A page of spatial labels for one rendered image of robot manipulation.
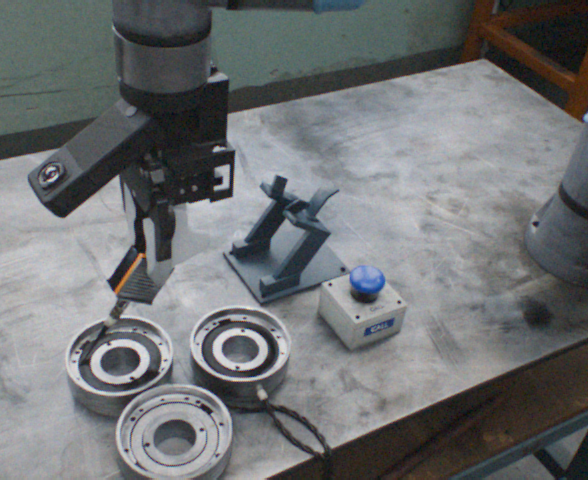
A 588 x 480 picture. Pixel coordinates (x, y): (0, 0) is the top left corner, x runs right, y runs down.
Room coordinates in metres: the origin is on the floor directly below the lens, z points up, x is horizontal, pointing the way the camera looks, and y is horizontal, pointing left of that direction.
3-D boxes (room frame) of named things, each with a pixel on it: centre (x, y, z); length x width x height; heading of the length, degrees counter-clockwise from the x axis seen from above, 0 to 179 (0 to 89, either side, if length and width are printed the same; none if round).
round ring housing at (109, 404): (0.52, 0.15, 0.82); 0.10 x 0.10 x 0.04
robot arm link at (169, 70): (0.56, 0.11, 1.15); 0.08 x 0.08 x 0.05
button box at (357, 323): (0.64, -0.10, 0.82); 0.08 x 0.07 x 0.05; 124
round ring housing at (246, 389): (0.55, 0.03, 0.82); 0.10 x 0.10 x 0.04
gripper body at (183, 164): (0.57, 0.11, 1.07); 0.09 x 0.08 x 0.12; 124
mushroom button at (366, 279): (0.64, -0.10, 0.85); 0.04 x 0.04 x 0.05
